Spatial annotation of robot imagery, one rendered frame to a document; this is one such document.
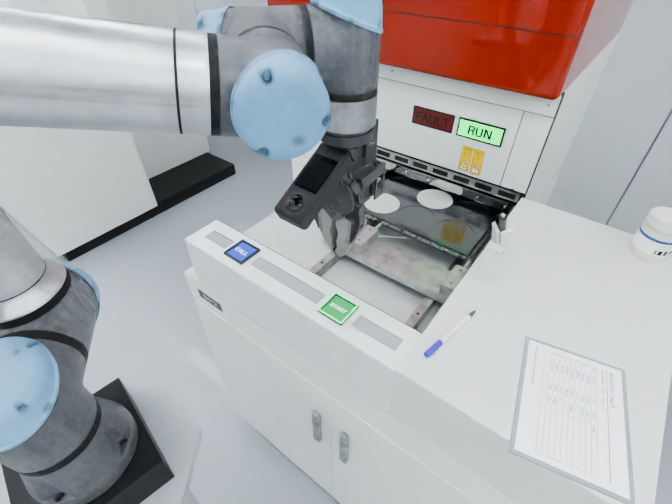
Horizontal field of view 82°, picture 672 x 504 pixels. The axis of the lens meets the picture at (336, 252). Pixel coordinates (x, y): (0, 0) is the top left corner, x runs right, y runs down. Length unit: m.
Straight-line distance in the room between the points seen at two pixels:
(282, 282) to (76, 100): 0.55
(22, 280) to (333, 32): 0.48
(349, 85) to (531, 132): 0.65
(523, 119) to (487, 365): 0.59
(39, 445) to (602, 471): 0.70
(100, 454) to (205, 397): 1.13
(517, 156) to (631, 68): 1.49
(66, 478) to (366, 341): 0.46
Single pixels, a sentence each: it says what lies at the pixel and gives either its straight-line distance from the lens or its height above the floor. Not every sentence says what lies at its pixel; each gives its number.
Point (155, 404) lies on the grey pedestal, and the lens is 0.85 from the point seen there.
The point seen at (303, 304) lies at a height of 0.96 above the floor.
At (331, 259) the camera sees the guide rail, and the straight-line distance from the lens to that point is 0.99.
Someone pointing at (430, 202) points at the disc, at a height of 0.90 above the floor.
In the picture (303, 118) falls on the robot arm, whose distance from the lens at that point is 0.30.
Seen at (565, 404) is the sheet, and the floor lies 0.97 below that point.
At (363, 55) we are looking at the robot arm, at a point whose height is 1.40.
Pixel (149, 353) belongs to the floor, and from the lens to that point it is 2.01.
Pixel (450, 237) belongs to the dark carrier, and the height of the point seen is 0.90.
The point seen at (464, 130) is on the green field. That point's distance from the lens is 1.08.
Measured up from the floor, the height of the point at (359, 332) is 0.96.
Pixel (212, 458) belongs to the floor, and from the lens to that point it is 1.68.
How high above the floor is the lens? 1.51
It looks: 41 degrees down
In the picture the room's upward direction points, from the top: straight up
